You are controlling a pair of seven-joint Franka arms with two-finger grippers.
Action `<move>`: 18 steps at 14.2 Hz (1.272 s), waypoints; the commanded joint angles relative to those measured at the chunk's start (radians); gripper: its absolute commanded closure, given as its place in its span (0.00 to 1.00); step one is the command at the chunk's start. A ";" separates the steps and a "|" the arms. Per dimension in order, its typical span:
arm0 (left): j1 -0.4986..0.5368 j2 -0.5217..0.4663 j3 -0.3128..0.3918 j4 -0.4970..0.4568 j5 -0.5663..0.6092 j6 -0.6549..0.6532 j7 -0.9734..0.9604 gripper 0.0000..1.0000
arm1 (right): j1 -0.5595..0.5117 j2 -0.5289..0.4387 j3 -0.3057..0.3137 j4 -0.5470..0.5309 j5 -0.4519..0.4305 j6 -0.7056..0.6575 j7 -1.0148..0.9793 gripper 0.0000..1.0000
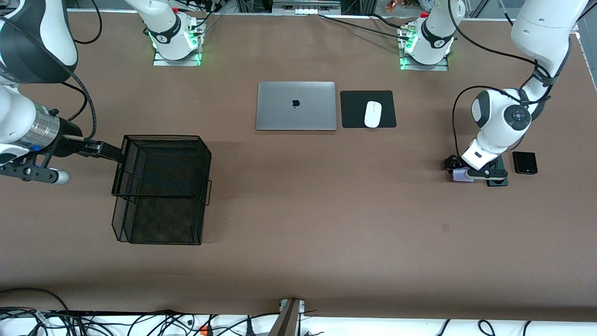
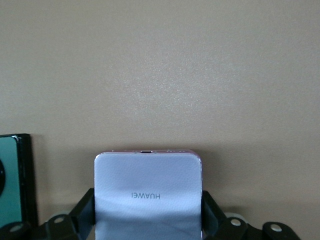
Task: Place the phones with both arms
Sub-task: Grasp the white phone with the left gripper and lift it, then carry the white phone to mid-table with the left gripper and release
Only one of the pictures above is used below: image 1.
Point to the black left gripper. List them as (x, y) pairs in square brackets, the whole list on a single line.
[(451, 163)]

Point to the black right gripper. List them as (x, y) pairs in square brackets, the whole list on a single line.
[(70, 140)]

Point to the lavender flip phone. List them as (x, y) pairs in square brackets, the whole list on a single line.
[(459, 176)]

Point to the green phone round camera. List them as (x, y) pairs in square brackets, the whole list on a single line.
[(497, 183)]

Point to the black flip phone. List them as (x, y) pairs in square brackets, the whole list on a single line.
[(524, 163)]

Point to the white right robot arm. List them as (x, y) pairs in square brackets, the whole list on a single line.
[(14, 116)]

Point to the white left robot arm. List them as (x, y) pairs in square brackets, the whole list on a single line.
[(541, 28)]

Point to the white computer mouse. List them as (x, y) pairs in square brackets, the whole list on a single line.
[(372, 114)]

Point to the black mouse pad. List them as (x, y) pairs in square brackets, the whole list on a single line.
[(354, 109)]

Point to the silver laptop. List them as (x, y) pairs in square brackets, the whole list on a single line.
[(295, 114)]

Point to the grey power strip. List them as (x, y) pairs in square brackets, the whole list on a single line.
[(305, 5)]

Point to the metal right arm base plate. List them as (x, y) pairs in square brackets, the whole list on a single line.
[(161, 63)]

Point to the metal table bracket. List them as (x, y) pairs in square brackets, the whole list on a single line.
[(289, 319)]

